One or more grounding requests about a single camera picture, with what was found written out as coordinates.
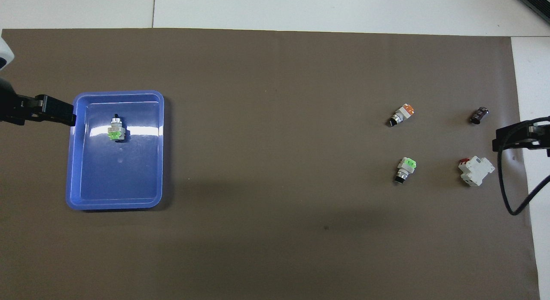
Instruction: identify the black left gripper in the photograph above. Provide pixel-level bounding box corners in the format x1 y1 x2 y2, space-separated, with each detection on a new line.
0 78 77 127

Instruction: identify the green-backed selector switch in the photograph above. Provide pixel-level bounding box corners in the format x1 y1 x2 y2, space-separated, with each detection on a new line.
107 114 126 142
394 157 417 184

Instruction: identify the dark brown terminal block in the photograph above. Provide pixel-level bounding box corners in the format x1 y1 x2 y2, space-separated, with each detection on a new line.
470 106 490 125

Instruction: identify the white circuit breaker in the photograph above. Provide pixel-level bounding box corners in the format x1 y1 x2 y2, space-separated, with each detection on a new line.
458 156 495 187

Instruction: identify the blue plastic tray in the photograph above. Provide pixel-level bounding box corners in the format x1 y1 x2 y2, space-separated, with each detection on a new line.
65 90 165 211

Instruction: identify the black ribbed device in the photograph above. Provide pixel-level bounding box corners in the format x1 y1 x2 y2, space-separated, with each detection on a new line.
518 0 550 24

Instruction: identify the brown paper table mat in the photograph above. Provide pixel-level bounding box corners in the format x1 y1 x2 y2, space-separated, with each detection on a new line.
0 28 541 300

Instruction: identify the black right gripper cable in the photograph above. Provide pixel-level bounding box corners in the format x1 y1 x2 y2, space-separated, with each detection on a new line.
497 119 550 216

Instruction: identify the orange-backed selector switch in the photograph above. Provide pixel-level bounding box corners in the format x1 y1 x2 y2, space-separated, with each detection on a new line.
387 104 415 128

